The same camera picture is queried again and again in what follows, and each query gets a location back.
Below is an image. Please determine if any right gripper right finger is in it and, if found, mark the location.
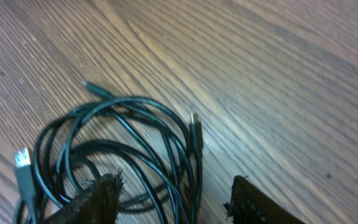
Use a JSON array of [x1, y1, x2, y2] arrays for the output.
[[223, 175, 304, 224]]

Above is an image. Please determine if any black USB cable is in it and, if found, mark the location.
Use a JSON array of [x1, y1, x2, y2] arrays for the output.
[[14, 93, 198, 224], [12, 80, 204, 224]]

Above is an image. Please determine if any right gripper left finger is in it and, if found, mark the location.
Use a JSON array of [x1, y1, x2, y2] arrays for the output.
[[42, 170, 124, 224]]

